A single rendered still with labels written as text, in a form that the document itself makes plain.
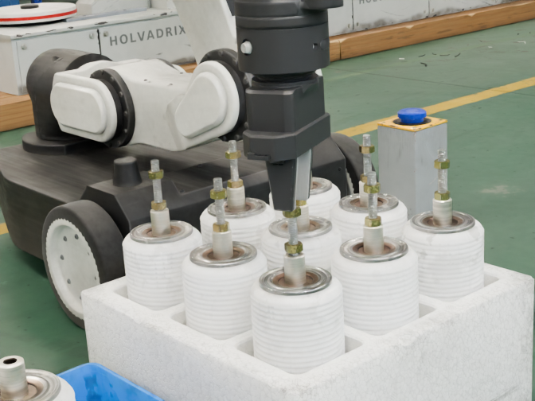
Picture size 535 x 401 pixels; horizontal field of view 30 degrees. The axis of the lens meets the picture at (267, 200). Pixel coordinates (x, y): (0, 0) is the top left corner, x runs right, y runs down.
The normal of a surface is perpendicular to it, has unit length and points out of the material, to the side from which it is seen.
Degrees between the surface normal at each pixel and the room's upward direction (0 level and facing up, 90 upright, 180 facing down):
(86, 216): 24
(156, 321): 0
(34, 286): 0
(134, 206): 45
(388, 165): 90
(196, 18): 90
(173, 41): 90
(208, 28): 90
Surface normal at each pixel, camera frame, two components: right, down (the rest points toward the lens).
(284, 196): -0.42, 0.29
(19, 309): -0.06, -0.95
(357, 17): 0.65, 0.19
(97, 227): 0.32, -0.65
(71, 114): -0.76, 0.24
